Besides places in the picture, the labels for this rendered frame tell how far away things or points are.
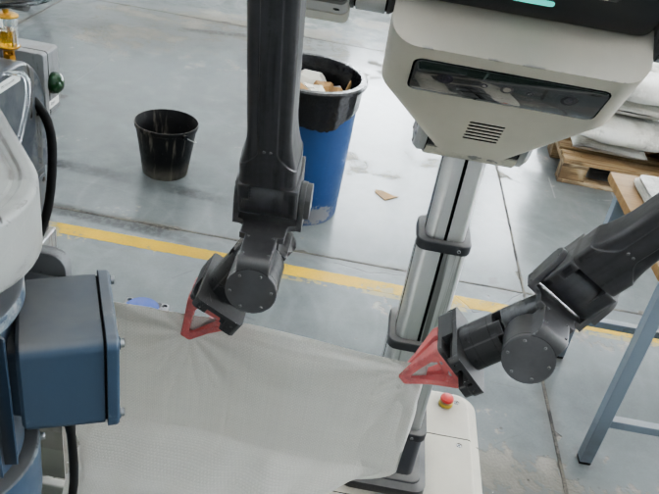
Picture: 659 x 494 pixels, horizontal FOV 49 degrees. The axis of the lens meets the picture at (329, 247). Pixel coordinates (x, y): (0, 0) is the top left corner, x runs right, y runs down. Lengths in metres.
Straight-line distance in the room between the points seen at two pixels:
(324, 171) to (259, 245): 2.39
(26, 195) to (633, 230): 0.56
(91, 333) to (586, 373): 2.46
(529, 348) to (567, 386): 1.99
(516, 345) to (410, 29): 0.51
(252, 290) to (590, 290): 0.37
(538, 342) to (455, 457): 1.23
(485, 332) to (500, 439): 1.61
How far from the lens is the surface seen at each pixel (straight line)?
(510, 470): 2.40
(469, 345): 0.89
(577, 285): 0.85
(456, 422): 2.09
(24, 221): 0.51
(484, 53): 1.10
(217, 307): 0.88
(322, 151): 3.11
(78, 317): 0.59
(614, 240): 0.81
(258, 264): 0.77
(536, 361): 0.81
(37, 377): 0.59
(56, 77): 1.06
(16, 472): 0.67
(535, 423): 2.59
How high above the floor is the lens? 1.67
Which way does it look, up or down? 32 degrees down
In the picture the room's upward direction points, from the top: 10 degrees clockwise
